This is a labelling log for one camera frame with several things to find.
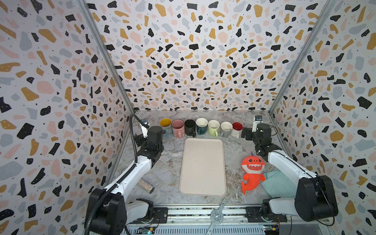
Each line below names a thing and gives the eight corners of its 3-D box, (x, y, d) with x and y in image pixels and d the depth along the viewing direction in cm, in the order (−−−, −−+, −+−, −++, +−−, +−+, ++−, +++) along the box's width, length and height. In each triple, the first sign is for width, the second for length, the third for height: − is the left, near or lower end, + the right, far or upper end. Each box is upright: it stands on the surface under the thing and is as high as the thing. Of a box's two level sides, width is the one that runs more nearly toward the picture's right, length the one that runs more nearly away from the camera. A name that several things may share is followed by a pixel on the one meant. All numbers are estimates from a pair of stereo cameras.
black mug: (185, 138, 106) (184, 130, 99) (185, 127, 113) (185, 119, 106) (196, 138, 107) (196, 130, 99) (196, 127, 113) (196, 119, 106)
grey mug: (220, 140, 106) (222, 131, 99) (219, 130, 112) (220, 121, 105) (230, 140, 106) (233, 131, 99) (228, 130, 112) (231, 121, 105)
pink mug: (172, 143, 104) (170, 133, 95) (174, 129, 112) (172, 119, 103) (184, 143, 104) (182, 133, 95) (185, 129, 112) (184, 119, 103)
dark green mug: (195, 139, 107) (195, 129, 99) (196, 127, 114) (196, 117, 106) (207, 139, 107) (208, 129, 99) (206, 127, 114) (207, 117, 106)
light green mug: (208, 141, 106) (209, 133, 98) (207, 128, 113) (208, 120, 106) (218, 141, 106) (220, 133, 98) (217, 128, 113) (219, 120, 106)
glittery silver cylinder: (138, 185, 85) (136, 183, 83) (142, 179, 87) (141, 177, 85) (150, 194, 82) (149, 192, 80) (155, 188, 84) (153, 186, 82)
